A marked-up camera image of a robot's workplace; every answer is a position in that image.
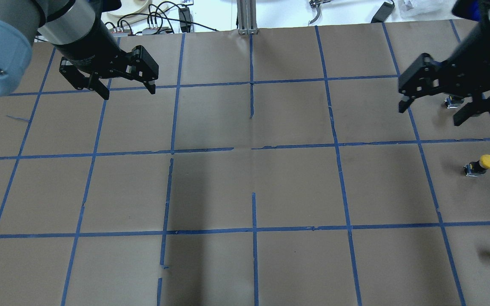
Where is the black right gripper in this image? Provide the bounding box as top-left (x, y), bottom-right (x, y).
top-left (398, 21), bottom-right (490, 127)

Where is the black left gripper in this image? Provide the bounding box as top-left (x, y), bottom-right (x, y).
top-left (59, 17), bottom-right (160, 101)

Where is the yellow push button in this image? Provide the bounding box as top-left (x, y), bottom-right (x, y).
top-left (464, 154), bottom-right (490, 177)

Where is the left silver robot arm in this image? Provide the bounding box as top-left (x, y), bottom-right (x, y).
top-left (0, 0), bottom-right (159, 99)

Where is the green push button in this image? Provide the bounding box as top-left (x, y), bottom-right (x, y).
top-left (444, 95), bottom-right (465, 110)

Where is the cream round plate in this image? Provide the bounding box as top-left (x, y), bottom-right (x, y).
top-left (107, 0), bottom-right (152, 17)

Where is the clear plastic bag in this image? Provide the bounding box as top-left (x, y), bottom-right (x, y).
top-left (395, 0), bottom-right (456, 19)

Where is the black power adapter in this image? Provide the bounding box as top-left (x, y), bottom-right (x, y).
top-left (370, 0), bottom-right (396, 23)

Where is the black cable bundle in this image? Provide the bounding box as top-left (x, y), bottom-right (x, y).
top-left (105, 1), bottom-right (219, 36)

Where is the aluminium frame post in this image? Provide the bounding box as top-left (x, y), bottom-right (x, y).
top-left (236, 0), bottom-right (258, 35)

